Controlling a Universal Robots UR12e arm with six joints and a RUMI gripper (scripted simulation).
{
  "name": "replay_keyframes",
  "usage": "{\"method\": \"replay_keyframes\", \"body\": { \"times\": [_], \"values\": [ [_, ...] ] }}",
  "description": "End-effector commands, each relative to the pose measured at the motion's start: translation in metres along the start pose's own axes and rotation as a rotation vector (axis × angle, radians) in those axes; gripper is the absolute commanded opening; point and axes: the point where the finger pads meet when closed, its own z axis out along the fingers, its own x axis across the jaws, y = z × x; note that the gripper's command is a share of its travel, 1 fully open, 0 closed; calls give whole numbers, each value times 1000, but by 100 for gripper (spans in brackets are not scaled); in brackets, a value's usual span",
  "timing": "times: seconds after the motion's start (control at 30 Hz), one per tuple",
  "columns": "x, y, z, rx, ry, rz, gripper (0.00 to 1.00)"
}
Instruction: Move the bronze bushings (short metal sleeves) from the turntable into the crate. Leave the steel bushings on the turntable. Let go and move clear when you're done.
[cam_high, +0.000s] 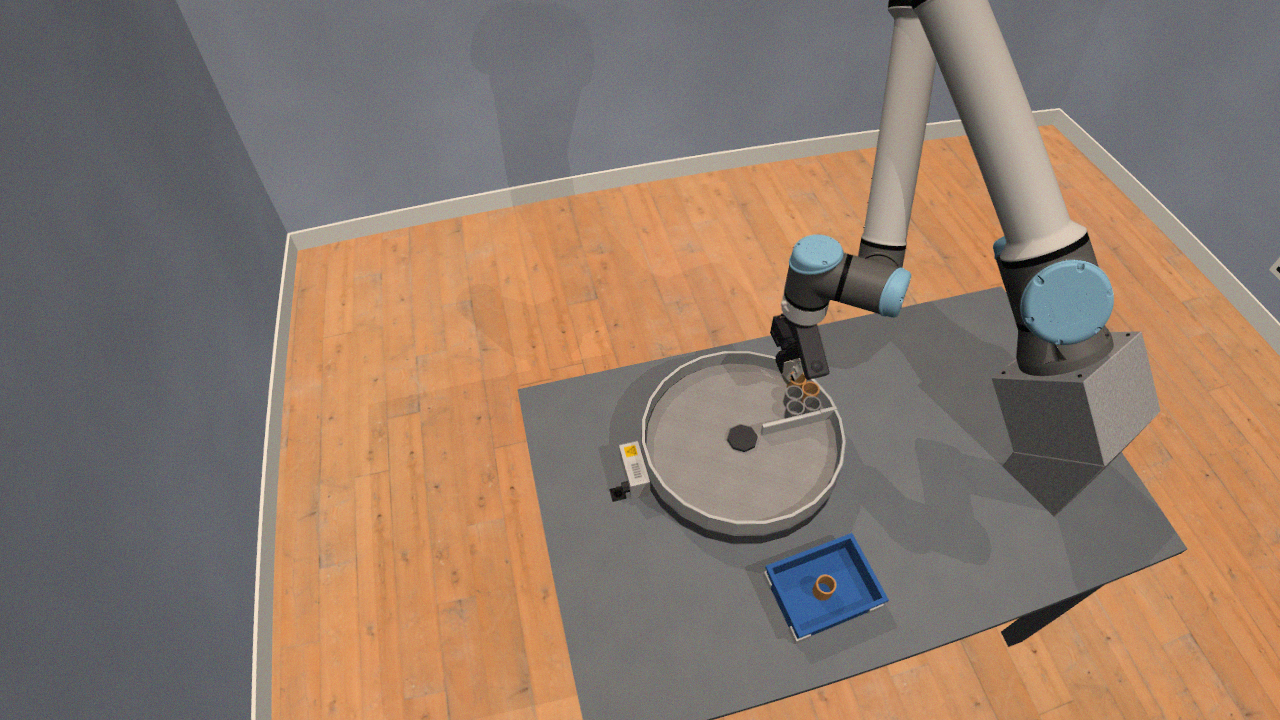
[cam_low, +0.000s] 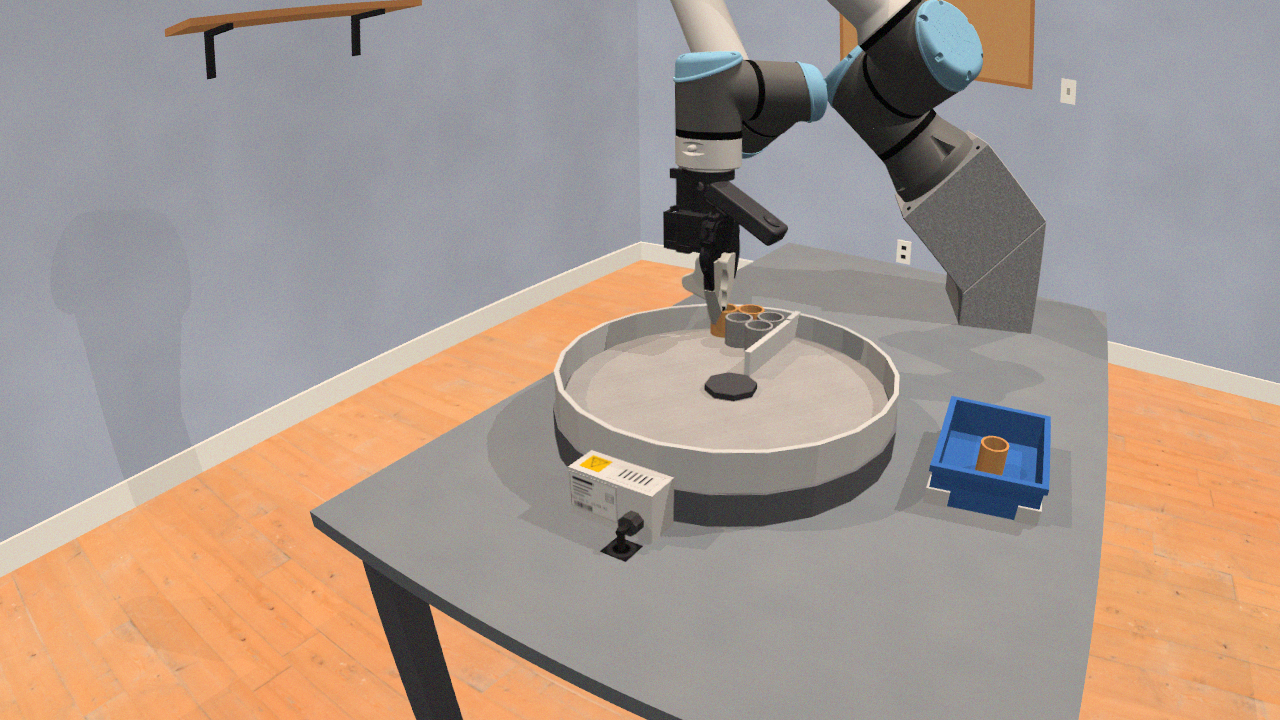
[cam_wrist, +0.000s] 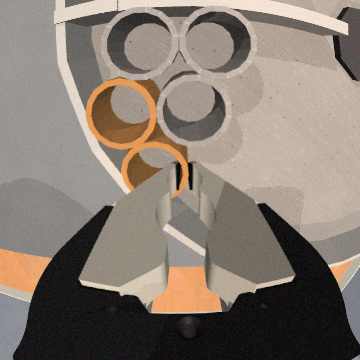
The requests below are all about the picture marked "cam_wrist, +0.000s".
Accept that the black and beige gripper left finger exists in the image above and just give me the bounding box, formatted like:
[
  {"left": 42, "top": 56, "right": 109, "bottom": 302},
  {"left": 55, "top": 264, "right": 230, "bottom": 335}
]
[{"left": 13, "top": 161, "right": 181, "bottom": 360}]

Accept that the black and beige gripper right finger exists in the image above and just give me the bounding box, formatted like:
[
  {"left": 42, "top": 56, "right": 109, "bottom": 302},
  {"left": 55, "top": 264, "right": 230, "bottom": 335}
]
[{"left": 188, "top": 161, "right": 360, "bottom": 360}]

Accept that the bronze bushing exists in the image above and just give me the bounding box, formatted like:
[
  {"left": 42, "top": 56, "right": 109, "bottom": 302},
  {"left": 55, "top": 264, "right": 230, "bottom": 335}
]
[
  {"left": 121, "top": 122, "right": 189, "bottom": 198},
  {"left": 86, "top": 76, "right": 161, "bottom": 150}
]

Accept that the grey metal sleeve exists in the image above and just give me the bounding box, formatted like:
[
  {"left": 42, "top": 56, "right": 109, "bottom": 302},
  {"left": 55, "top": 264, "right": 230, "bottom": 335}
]
[
  {"left": 156, "top": 70, "right": 232, "bottom": 147},
  {"left": 101, "top": 7, "right": 179, "bottom": 80},
  {"left": 179, "top": 6, "right": 257, "bottom": 79}
]

